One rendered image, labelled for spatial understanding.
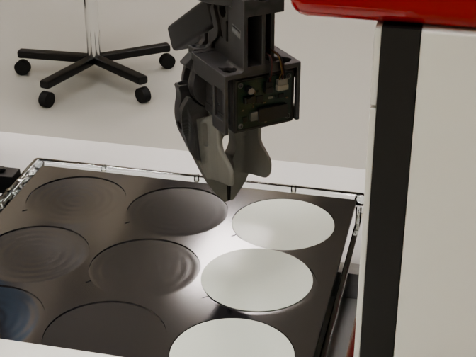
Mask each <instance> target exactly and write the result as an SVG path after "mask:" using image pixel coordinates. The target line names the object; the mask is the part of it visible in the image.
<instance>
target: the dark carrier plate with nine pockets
mask: <svg viewBox="0 0 476 357"><path fill-rule="evenodd" d="M270 199H292V200H301V201H305V202H307V203H311V204H313V205H316V206H318V207H320V208H322V209H323V210H325V211H327V212H328V213H329V214H330V215H331V217H332V219H333V221H334V231H333V233H332V234H331V236H330V237H329V238H328V239H326V240H325V241H323V242H322V243H320V244H317V245H314V246H311V247H308V248H304V249H296V250H276V251H281V252H283V253H286V254H290V255H291V256H294V257H295V258H297V259H299V260H300V261H301V262H303V263H304V264H305V265H306V266H307V267H308V268H309V270H310V271H311V274H312V277H313V284H312V288H311V290H310V292H309V293H308V294H307V295H306V296H305V297H304V298H303V299H302V300H301V301H299V302H297V303H295V304H294V305H291V306H289V307H286V308H283V309H279V310H273V311H267V312H250V311H244V310H237V309H234V308H231V307H227V306H225V305H222V304H220V303H218V302H217V301H215V300H214V299H212V298H211V297H210V296H209V295H208V294H207V293H206V292H205V291H204V289H203V287H202V284H201V274H202V272H203V269H204V268H205V267H206V266H207V264H208V263H210V262H211V261H212V260H213V259H215V258H217V257H218V256H220V255H223V254H226V253H227V252H231V251H236V250H240V249H265V248H262V247H259V246H255V245H253V244H250V243H248V242H246V241H244V240H243V239H241V238H240V237H238V236H237V234H236V233H235V232H234V230H233V227H232V220H233V218H234V216H235V215H236V214H237V212H238V211H240V210H241V209H242V208H244V207H246V206H248V205H250V204H252V203H256V202H259V201H263V200H270ZM355 208H356V200H352V199H345V198H333V197H326V196H319V195H307V194H300V193H288V192H281V191H269V190H262V189H255V188H241V189H240V191H239V192H238V194H237V195H236V197H235V198H234V200H229V201H227V202H225V201H223V200H222V199H221V198H220V197H219V196H218V195H217V194H216V193H215V192H214V191H213V190H212V189H211V188H210V187H209V185H208V184H207V183H198V182H191V181H178V180H171V179H165V178H152V177H146V176H133V175H127V174H114V173H107V172H100V171H88V170H81V169H69V168H62V167H56V166H43V165H42V166H41V168H40V169H39V170H38V171H37V172H36V173H35V175H34V176H33V177H32V178H31V179H30V180H29V182H27V184H26V185H24V187H23V188H22V189H21V190H20V191H19V192H18V194H17V195H16V196H15V197H14V198H13V199H12V201H11V202H10V203H9V204H8V205H7V206H6V207H5V208H4V209H3V210H2V211H1V212H0V339H7V340H12V341H21V342H26V343H32V344H40V345H46V346H54V347H60V348H65V349H74V350H79V351H88V352H94V353H102V354H108V355H113V356H122V357H169V354H170V350H171V347H172V345H173V343H174V342H175V340H176V339H177V338H178V337H179V336H180V335H181V334H182V333H184V332H185V331H186V330H188V329H190V328H191V327H194V326H195V325H198V324H201V323H203V322H208V321H211V320H215V319H226V318H239V319H250V320H254V321H257V322H261V323H264V324H267V325H269V326H271V327H273V328H275V329H277V330H278V331H279V332H281V333H282V334H283V335H284V336H285V337H286V338H287V339H288V340H289V342H290V343H291V344H292V346H293V349H294V352H295V357H315V353H316V350H317V345H318V343H319V338H320V335H321V332H322V327H323V324H324V320H325V317H326V313H327V309H328V306H329V301H330V298H331V296H332V291H333V288H334V283H335V280H336V276H337V273H338V270H339V265H340V262H341V257H342V254H343V252H344V247H345V244H346V239H347V236H348V233H349V229H350V226H351V221H352V218H353V214H354V210H355ZM272 250H275V249H272Z"/></svg>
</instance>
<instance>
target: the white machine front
mask: <svg viewBox="0 0 476 357"><path fill-rule="evenodd" d="M421 28H422V24H411V23H393V22H383V21H378V22H377V24H376V27H375V37H374V48H373V69H372V81H371V92H370V104H371V106H370V113H369V125H368V146H367V158H366V169H365V190H364V202H363V224H362V235H361V256H360V268H359V279H358V300H357V312H356V333H355V344H354V356H353V357H393V348H394V340H395V324H396V315H397V299H398V290H399V282H400V266H401V258H402V242H403V233H404V217H405V208H406V200H407V184H408V175H409V160H410V151H411V142H412V126H413V118H414V102H415V93H416V85H417V69H418V60H419V44H420V36H421Z"/></svg>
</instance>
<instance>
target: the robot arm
mask: <svg viewBox="0 0 476 357"><path fill-rule="evenodd" d="M199 1H200V3H199V4H197V5H196V6H194V7H193V8H192V9H191V10H190V11H188V12H187V13H185V14H184V15H182V17H180V18H179V19H177V20H176V21H174V22H173V23H172V24H171V25H170V26H169V27H168V32H169V37H170V41H171V46H172V48H173V50H175V51H177V50H185V49H188V53H187V54H186V55H185V56H184V57H183V58H182V59H181V60H180V63H181V64H182V65H183V70H182V74H181V81H179V82H176V83H175V84H174V86H175V88H176V99H175V104H174V115H175V121H176V125H177V128H178V131H179V132H180V134H181V136H182V138H183V141H184V142H185V144H186V146H187V148H188V151H189V152H190V153H191V155H192V157H193V159H194V161H195V163H196V165H197V167H198V169H199V170H200V172H201V174H202V176H203V178H204V179H205V181H206V183H207V184H208V185H209V187H210V188H211V189H212V190H213V191H214V192H215V193H216V194H217V195H218V196H219V197H220V198H221V199H222V200H223V201H225V202H227V201H229V200H234V198H235V197H236V195H237V194H238V192H239V191H240V189H241V188H242V186H243V185H244V182H245V181H246V179H247V176H248V175H249V174H253V175H256V176H260V177H264V178H266V177H268V176H269V175H270V174H271V169H272V163H271V158H270V156H269V154H268V152H267V151H266V148H265V147H264V145H263V142H262V140H261V128H263V127H266V126H270V125H276V124H279V123H285V122H288V121H292V119H293V118H294V119H296V120H299V114H300V70H301V61H299V60H298V59H295V58H294V57H293V56H291V55H289V54H288V53H287V52H284V51H283V50H282V49H280V48H278V47H276V46H275V45H274V35H275V13H278V12H282V11H284V0H199ZM294 77H295V103H293V101H294ZM228 134H229V142H228V146H227V148H226V150H225V151H224V148H223V144H222V139H223V137H224V136H226V135H228Z"/></svg>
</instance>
